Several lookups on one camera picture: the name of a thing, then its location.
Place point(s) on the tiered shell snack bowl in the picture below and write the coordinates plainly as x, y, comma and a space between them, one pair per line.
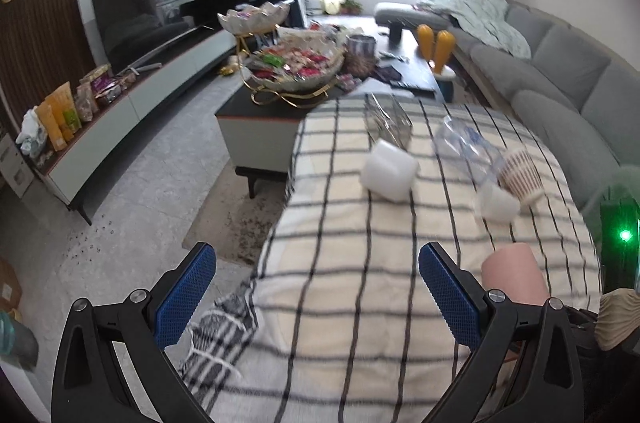
296, 66

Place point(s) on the large white plastic cup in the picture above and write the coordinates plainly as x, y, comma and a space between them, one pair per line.
389, 172

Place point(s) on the clear faceted glass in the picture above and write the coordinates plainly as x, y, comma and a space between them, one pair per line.
387, 120

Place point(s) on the dark coffee table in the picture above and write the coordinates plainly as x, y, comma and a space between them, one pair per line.
259, 130

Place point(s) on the potted plant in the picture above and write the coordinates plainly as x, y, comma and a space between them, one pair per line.
351, 8

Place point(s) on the snack jar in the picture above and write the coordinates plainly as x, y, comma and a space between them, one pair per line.
360, 56

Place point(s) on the black television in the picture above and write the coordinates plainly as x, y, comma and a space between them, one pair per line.
129, 29

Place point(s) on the checked white tablecloth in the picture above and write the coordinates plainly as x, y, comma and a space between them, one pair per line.
335, 324

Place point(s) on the light green blanket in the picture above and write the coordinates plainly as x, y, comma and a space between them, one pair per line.
485, 20

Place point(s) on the white tv cabinet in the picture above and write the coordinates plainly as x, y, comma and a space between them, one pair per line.
164, 73

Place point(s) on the small white cup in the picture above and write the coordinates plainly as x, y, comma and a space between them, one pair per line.
496, 204

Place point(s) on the red checked paper cup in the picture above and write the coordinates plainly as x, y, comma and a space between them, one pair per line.
519, 175

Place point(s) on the grey ottoman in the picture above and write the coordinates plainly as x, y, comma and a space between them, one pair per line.
399, 17

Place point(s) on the orange snack bag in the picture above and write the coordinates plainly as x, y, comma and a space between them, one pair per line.
64, 111

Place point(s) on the grey sofa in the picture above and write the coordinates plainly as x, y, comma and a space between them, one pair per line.
577, 96

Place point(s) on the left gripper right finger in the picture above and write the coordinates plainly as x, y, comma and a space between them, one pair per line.
546, 383

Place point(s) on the pink cup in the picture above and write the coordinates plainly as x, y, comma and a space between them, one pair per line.
514, 270

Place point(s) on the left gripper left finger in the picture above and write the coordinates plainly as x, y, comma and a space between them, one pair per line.
89, 385

